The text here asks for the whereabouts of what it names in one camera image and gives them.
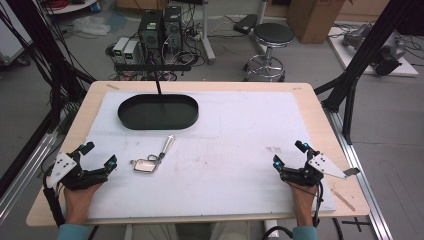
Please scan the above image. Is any silver keychain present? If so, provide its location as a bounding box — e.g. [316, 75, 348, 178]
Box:
[129, 134, 176, 175]

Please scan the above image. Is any white foam mat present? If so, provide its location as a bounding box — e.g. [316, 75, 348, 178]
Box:
[84, 90, 337, 221]

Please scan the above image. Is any grey metal stand leg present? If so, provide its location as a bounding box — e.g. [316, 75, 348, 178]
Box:
[199, 0, 217, 65]

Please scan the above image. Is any clear plastic bag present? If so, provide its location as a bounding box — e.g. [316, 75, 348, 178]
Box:
[72, 15, 112, 37]

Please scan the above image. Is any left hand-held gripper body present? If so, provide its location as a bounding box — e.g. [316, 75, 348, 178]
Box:
[45, 150, 112, 192]

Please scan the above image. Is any white panel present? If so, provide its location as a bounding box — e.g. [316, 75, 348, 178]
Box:
[0, 0, 33, 65]

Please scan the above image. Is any cardboard box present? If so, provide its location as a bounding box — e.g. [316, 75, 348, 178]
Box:
[286, 0, 346, 45]

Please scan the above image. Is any black metal frame strut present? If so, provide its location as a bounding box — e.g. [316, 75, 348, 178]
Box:
[314, 0, 424, 145]
[5, 0, 98, 134]

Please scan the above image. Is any white round table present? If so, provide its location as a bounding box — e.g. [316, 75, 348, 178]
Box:
[44, 0, 100, 15]

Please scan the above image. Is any black oval tray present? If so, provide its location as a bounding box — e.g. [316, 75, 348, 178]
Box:
[117, 93, 200, 131]

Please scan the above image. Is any black computer tower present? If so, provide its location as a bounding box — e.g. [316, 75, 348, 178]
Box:
[162, 5, 184, 52]
[137, 9, 165, 65]

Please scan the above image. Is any person's right hand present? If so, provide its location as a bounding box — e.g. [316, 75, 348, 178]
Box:
[287, 181, 320, 228]

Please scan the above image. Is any white board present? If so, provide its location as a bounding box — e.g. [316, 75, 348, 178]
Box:
[327, 26, 420, 78]

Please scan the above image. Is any thin wooden stick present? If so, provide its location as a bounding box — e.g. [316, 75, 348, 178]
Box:
[330, 187, 357, 213]

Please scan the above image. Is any grey robot device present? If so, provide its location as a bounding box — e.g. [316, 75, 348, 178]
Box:
[341, 22, 408, 77]

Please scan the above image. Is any person's left hand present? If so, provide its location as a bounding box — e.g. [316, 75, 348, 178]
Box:
[63, 182, 103, 227]

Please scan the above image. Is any aluminium rail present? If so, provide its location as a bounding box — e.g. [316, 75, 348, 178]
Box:
[0, 132, 58, 222]
[324, 106, 395, 240]

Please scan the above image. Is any white power supply box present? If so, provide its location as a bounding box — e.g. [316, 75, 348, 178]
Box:
[112, 36, 130, 64]
[122, 40, 140, 65]

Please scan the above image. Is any black T-shaped stand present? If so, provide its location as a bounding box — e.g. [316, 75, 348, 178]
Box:
[114, 63, 193, 98]

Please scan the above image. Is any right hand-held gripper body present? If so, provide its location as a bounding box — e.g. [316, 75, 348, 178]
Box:
[281, 151, 362, 188]

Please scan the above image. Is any black round stool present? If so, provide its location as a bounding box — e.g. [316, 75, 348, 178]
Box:
[242, 22, 295, 83]

